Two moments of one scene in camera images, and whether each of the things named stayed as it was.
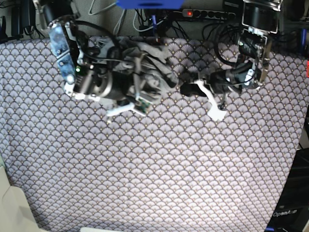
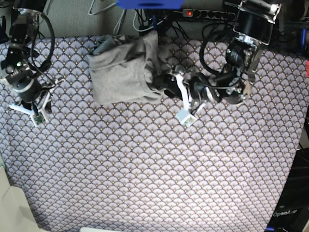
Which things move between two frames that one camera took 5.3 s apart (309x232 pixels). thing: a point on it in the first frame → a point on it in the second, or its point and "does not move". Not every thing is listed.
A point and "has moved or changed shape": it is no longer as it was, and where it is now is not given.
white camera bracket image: [140, 106] → [41, 110]
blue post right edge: [303, 40] does not move
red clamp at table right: [307, 68] does not move
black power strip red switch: [189, 12] does not move
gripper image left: [122, 81] → [29, 87]
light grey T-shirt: [143, 59] has moved or changed shape
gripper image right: [219, 82] → [168, 82]
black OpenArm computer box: [292, 213] does not move
